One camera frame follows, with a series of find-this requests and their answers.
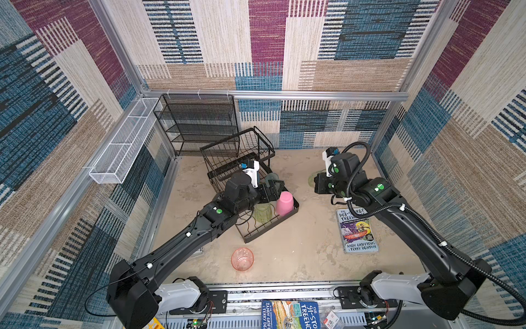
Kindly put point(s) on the pink transparent glass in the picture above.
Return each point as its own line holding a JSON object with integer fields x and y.
{"x": 242, "y": 259}

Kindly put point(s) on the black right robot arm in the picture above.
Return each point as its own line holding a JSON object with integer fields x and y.
{"x": 452, "y": 278}

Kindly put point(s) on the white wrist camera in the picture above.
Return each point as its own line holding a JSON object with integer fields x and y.
{"x": 251, "y": 168}
{"x": 327, "y": 155}

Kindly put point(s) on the small clear plastic packet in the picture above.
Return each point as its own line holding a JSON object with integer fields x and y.
{"x": 330, "y": 320}

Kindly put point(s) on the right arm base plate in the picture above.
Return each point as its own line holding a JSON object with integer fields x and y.
{"x": 351, "y": 297}

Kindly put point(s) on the teal textured plastic cup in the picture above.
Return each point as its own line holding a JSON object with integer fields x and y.
{"x": 271, "y": 177}

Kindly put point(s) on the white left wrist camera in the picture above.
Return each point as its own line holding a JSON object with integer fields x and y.
{"x": 251, "y": 168}

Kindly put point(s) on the black mesh shelf unit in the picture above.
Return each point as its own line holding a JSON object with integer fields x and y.
{"x": 191, "y": 122}

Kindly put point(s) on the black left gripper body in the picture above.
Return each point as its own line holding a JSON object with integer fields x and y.
{"x": 262, "y": 196}

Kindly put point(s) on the black wire dish rack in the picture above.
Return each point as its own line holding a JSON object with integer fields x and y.
{"x": 223, "y": 160}

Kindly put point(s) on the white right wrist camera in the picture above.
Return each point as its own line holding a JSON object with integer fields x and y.
{"x": 327, "y": 155}

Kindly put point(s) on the pink plastic cup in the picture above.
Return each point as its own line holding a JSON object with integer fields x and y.
{"x": 285, "y": 203}

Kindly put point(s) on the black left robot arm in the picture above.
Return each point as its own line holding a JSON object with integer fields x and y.
{"x": 135, "y": 292}

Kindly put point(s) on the yellow card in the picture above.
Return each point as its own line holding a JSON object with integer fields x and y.
{"x": 154, "y": 324}

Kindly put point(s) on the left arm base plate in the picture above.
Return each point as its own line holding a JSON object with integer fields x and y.
{"x": 216, "y": 302}

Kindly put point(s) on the blue treehouse book front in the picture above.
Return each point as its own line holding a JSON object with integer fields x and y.
{"x": 286, "y": 314}

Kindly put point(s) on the green transparent glass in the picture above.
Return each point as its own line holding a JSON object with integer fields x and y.
{"x": 263, "y": 213}
{"x": 311, "y": 179}

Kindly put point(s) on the white mesh wall basket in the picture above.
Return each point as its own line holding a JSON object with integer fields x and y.
{"x": 115, "y": 163}

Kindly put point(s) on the treehouse book on table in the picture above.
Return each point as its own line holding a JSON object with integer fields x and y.
{"x": 356, "y": 234}

